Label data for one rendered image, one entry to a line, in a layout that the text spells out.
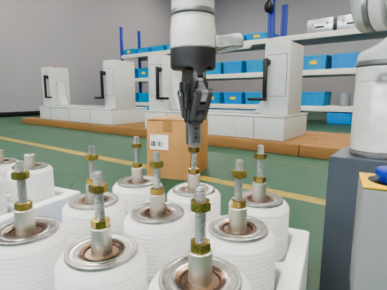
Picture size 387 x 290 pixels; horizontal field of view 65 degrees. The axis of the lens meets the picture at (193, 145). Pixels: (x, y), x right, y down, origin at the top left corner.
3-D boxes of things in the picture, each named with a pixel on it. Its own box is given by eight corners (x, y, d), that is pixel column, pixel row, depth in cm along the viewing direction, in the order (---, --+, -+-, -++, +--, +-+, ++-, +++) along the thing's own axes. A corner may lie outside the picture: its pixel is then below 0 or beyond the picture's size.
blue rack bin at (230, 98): (236, 103, 592) (236, 92, 588) (254, 103, 570) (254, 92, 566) (223, 103, 552) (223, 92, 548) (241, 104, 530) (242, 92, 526)
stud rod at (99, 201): (99, 237, 33) (95, 170, 32) (107, 237, 33) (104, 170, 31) (94, 241, 32) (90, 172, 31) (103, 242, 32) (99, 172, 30)
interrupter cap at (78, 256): (77, 239, 36) (77, 233, 36) (141, 237, 36) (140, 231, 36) (52, 276, 29) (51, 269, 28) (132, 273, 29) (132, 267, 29)
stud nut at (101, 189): (95, 188, 32) (95, 180, 32) (110, 189, 32) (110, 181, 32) (86, 194, 31) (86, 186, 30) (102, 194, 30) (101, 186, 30)
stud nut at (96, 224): (97, 221, 33) (97, 214, 33) (112, 222, 33) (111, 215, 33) (88, 229, 31) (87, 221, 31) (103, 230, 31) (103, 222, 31)
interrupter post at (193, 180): (185, 192, 53) (184, 174, 53) (190, 189, 55) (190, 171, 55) (197, 194, 52) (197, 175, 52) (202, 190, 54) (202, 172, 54)
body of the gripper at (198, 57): (165, 48, 52) (166, 102, 54) (177, 39, 44) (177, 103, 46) (206, 49, 55) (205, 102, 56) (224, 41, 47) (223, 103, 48)
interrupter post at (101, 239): (93, 249, 34) (91, 221, 33) (115, 248, 34) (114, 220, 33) (87, 260, 31) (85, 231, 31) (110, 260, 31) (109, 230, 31)
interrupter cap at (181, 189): (164, 195, 52) (164, 191, 52) (183, 183, 59) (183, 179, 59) (205, 201, 49) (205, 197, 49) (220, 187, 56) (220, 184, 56)
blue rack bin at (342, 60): (338, 71, 477) (339, 57, 473) (365, 69, 453) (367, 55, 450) (330, 68, 438) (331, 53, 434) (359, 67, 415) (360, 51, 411)
